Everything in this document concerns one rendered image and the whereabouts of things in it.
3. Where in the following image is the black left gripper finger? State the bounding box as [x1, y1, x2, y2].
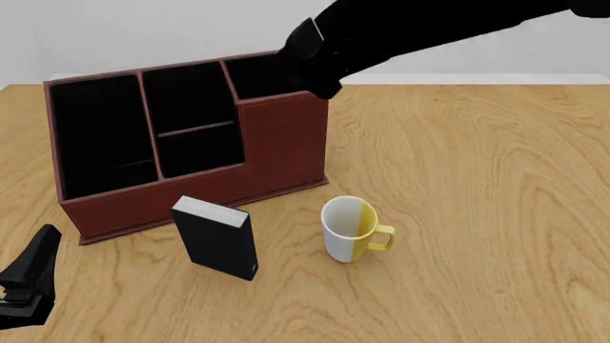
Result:
[29, 223, 63, 298]
[0, 232, 48, 287]

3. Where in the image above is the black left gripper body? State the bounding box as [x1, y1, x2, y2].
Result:
[0, 281, 56, 329]

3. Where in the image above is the black book with white pages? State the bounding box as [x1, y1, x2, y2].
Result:
[170, 194, 258, 283]

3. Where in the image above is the red-brown desk caddy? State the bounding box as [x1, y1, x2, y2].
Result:
[42, 49, 331, 247]

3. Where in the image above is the white and yellow mug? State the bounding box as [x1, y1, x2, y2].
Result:
[320, 194, 397, 265]

